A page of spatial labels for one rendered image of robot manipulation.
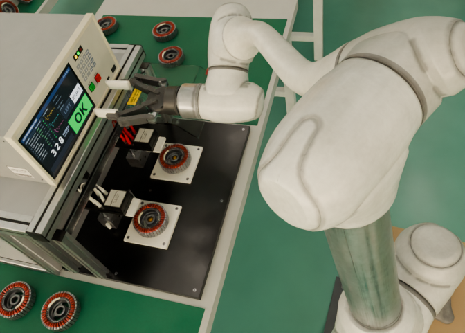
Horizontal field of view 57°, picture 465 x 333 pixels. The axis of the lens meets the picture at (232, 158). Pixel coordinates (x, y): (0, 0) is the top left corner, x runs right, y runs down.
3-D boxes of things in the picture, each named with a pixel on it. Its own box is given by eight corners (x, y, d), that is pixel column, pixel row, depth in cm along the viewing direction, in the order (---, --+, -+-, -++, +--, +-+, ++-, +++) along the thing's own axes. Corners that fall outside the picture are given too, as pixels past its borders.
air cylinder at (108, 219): (125, 208, 146) (119, 201, 142) (117, 228, 142) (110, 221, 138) (112, 206, 148) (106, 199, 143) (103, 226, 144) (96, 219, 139)
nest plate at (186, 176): (203, 148, 155) (202, 146, 154) (190, 183, 148) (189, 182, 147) (165, 144, 160) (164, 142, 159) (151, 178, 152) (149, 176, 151)
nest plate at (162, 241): (182, 207, 143) (180, 205, 142) (167, 249, 135) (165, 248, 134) (141, 201, 147) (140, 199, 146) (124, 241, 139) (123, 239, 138)
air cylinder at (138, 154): (150, 151, 159) (145, 142, 154) (143, 167, 155) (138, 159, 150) (138, 149, 160) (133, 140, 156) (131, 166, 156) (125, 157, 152)
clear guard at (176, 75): (220, 80, 140) (216, 66, 135) (198, 138, 128) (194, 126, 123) (131, 74, 149) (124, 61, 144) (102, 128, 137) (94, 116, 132)
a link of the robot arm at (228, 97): (207, 124, 115) (211, 75, 115) (266, 127, 111) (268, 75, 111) (195, 119, 104) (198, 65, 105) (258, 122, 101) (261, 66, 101)
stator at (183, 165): (196, 150, 154) (193, 144, 151) (185, 176, 148) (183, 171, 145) (167, 147, 157) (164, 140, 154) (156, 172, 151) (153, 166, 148)
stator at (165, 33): (181, 35, 198) (179, 29, 195) (159, 46, 196) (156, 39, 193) (171, 23, 204) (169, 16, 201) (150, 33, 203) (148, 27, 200)
